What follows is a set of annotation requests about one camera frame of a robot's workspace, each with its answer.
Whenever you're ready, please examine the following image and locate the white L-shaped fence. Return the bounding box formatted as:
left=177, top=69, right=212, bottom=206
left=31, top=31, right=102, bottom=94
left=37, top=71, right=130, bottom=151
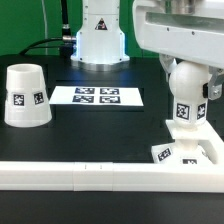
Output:
left=0, top=137, right=224, bottom=193

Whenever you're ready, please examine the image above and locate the black cable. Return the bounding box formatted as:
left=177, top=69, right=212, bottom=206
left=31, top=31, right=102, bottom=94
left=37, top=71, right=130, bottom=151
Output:
left=19, top=0, right=78, bottom=56

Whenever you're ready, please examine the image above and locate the white lamp bulb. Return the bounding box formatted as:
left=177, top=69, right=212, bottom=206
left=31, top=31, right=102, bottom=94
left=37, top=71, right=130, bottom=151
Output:
left=169, top=61, right=211, bottom=128

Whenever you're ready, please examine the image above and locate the white lamp shade cone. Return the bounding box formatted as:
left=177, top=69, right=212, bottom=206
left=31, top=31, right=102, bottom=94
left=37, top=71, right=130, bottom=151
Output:
left=4, top=64, right=52, bottom=128

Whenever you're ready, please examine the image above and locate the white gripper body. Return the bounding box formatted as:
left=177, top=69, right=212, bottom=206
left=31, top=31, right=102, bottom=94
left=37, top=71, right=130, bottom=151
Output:
left=132, top=0, right=224, bottom=68

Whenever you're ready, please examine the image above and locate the white marker sheet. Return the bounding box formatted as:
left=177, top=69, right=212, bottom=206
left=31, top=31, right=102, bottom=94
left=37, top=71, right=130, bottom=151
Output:
left=50, top=86, right=143, bottom=106

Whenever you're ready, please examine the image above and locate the white lamp base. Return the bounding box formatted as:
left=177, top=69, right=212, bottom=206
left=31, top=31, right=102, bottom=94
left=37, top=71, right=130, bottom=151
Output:
left=151, top=120, right=224, bottom=166

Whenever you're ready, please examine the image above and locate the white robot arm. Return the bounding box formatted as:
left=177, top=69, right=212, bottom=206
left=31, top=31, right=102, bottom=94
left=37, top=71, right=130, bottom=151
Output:
left=71, top=0, right=224, bottom=100

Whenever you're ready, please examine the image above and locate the white thin cable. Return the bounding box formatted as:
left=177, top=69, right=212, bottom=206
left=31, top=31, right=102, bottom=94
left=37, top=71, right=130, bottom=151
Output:
left=41, top=0, right=50, bottom=56

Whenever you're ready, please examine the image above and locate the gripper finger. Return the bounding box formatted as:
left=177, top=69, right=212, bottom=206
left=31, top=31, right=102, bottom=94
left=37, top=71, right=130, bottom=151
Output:
left=159, top=54, right=177, bottom=81
left=203, top=67, right=224, bottom=100

